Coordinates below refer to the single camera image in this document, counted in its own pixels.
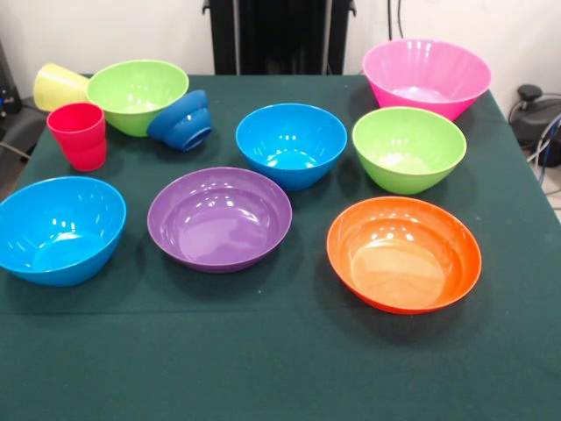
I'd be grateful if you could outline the small dark blue bowl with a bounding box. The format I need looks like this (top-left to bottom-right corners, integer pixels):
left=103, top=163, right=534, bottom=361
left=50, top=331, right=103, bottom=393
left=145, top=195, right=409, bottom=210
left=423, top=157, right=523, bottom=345
left=146, top=89, right=213, bottom=153

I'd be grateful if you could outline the green plastic bowl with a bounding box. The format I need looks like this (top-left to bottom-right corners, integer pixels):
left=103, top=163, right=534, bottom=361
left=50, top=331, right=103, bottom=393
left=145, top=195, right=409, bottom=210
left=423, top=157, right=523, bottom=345
left=352, top=106, right=468, bottom=196
left=85, top=59, right=190, bottom=139

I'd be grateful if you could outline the red plastic cup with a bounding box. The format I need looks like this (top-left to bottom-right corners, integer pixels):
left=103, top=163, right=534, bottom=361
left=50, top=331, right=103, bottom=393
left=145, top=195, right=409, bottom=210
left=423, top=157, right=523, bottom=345
left=46, top=102, right=108, bottom=173

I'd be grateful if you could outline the yellow plastic cup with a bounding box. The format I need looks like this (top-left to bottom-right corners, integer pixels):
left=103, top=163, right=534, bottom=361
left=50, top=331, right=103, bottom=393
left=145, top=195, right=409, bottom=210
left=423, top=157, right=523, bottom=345
left=32, top=62, right=91, bottom=113

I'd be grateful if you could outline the purple plastic bowl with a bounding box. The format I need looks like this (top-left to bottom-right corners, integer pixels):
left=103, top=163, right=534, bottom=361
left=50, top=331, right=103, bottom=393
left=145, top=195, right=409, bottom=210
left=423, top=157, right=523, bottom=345
left=146, top=167, right=294, bottom=275

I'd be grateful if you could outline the light blue plastic bowl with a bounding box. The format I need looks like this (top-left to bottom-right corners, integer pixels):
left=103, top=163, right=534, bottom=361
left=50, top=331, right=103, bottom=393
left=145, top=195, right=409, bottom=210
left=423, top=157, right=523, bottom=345
left=0, top=175, right=128, bottom=288
left=235, top=103, right=349, bottom=192

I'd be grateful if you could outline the orange plastic bowl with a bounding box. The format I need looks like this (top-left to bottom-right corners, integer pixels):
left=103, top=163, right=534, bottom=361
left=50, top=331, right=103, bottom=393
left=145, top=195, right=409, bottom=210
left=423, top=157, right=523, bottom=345
left=326, top=196, right=483, bottom=316

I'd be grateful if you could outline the dark green tablecloth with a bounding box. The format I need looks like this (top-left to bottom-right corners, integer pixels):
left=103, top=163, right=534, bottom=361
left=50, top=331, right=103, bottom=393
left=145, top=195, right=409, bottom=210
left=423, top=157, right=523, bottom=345
left=0, top=73, right=561, bottom=421

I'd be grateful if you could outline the pink plastic bowl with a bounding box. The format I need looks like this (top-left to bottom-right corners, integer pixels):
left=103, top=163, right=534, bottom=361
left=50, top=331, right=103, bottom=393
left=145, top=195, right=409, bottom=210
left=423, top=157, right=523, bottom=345
left=362, top=38, right=493, bottom=122

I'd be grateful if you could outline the grey office chair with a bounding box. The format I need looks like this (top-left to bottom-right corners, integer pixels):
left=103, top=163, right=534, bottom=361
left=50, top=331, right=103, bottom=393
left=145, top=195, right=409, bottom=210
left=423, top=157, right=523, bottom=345
left=0, top=41, right=71, bottom=160

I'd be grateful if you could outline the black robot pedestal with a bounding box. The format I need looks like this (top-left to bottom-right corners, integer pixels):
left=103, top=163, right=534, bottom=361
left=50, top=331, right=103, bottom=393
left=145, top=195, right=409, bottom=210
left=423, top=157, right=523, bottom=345
left=202, top=0, right=357, bottom=75

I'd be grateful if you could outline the black hanging cable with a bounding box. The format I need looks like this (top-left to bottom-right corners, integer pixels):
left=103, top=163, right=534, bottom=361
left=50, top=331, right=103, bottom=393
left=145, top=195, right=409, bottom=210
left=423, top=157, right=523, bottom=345
left=387, top=0, right=405, bottom=39

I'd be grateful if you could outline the blue and grey cable bundle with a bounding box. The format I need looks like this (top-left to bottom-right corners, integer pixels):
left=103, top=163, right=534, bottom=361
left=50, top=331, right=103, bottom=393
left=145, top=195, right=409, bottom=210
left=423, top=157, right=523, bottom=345
left=525, top=111, right=561, bottom=196

